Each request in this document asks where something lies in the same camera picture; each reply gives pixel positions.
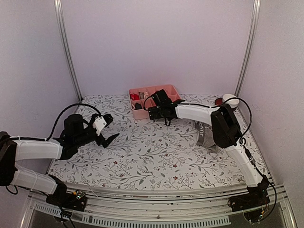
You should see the pink divided organizer box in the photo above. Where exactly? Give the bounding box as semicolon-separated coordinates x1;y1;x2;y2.
129;84;181;120

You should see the grey boxer briefs lettered band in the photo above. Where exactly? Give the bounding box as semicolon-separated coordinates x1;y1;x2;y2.
195;122;218;154

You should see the grey underwear cream waistband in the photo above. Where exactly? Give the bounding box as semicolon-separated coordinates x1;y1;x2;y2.
139;90;149;100

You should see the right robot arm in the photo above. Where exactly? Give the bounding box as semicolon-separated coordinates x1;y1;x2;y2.
145;89;269;207

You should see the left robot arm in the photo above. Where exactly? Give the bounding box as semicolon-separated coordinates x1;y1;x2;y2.
0;114;118;206

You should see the dark rolled cloth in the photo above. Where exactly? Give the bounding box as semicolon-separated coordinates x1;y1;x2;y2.
134;103;142;110

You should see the red rolled cloth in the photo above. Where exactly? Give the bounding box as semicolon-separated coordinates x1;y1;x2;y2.
130;93;140;101

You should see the floral table cloth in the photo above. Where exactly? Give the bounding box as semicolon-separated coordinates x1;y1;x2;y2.
49;95;267;191

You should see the red patterned saucer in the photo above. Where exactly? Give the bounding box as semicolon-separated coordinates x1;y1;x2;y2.
215;97;237;111

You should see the white small bowl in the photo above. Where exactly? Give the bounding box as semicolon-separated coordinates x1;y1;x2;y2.
222;94;239;108

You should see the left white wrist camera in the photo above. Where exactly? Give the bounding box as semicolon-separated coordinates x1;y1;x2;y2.
92;114;113;136

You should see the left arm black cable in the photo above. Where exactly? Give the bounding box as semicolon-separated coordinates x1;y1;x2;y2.
0;104;103;194

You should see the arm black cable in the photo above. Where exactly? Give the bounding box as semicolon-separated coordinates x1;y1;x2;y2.
0;104;103;194
143;95;277;190

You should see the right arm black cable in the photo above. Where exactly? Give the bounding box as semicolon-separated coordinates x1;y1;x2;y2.
143;95;277;190

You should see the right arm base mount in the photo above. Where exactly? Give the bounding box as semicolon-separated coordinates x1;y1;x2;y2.
227;182;277;212

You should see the right aluminium frame post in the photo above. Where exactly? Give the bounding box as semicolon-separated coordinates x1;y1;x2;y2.
235;0;261;96

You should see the aluminium frame post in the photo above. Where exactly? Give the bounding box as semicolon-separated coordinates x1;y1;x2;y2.
54;0;83;101
235;0;261;96

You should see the left aluminium frame post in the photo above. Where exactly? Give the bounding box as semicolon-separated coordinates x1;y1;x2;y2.
54;0;83;101

